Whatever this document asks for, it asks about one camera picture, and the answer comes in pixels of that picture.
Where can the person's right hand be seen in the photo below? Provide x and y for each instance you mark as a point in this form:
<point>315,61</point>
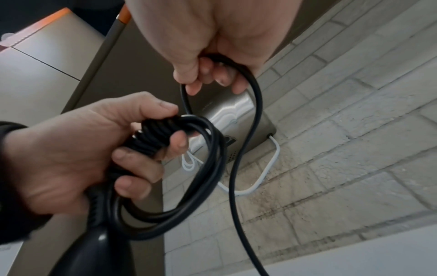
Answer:
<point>211,29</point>

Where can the person's left hand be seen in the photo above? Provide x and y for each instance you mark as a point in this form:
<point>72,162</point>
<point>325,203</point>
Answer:
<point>61,151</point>

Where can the black hair dryer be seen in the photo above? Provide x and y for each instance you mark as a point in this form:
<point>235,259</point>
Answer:
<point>95,250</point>

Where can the person's left forearm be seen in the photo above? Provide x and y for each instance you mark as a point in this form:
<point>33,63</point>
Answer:
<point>17,188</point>

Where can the silver metal device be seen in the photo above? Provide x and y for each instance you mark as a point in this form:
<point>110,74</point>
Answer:
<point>235,113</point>

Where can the brown panel with orange trim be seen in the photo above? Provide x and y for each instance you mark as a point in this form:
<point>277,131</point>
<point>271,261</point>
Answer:
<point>133,70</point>

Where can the beige cabinet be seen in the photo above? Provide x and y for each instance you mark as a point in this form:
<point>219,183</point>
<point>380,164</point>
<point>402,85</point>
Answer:
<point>44,59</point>

